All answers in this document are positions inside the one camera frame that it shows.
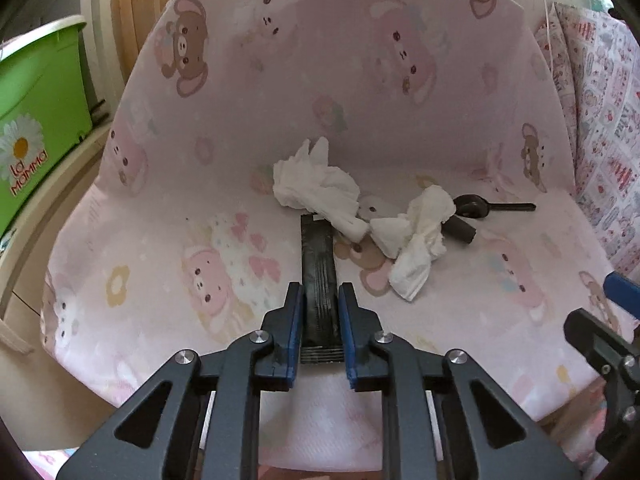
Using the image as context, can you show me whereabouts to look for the black plastic spoon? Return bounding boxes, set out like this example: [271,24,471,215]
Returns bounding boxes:
[453,193,538,220]

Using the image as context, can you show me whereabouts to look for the black foil wrapper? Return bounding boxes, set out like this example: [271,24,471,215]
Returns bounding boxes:
[298,213,346,365]

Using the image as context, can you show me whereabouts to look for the large white tissue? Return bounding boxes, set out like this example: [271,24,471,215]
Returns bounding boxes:
[272,136,371,244]

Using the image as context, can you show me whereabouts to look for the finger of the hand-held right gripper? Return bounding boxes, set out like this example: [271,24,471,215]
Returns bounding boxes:
[603,270,640,322]
[563,308,640,368]

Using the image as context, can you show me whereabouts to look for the green plastic storage box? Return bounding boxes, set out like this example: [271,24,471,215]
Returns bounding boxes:
[0,15,94,239]

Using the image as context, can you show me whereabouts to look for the twisted white tissue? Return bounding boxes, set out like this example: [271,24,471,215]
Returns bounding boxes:
[370,184,456,303]

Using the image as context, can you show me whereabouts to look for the white shelf cabinet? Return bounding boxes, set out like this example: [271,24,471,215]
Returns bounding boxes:
[0,0,127,371]

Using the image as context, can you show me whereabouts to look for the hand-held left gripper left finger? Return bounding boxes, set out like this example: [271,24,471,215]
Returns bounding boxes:
[56,281,306,480]

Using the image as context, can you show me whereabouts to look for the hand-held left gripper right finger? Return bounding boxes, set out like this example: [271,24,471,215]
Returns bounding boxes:
[338,281,584,480]

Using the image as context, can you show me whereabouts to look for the chair with pink printed cover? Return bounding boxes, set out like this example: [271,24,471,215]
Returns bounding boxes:
[42,0,632,427]

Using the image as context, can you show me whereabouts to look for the white cable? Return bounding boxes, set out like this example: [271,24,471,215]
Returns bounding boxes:
[539,0,557,82]

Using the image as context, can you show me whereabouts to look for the beige cloth strap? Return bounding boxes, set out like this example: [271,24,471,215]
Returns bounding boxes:
[0,317,32,357]

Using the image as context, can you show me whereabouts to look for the black tool handles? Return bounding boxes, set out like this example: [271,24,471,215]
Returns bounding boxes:
[89,98,113,127]

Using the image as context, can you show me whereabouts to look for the printed patchwork bedding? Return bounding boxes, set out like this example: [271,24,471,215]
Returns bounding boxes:
[531,2,640,277]

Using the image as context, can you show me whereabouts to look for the person's pink pajama leg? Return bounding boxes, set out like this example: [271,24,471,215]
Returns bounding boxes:
[22,449,82,480]

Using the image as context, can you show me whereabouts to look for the short black cylinder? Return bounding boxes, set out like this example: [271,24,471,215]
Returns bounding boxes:
[442,215,479,247]

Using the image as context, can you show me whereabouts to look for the wooden door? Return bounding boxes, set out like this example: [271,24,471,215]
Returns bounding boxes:
[106,0,197,107]

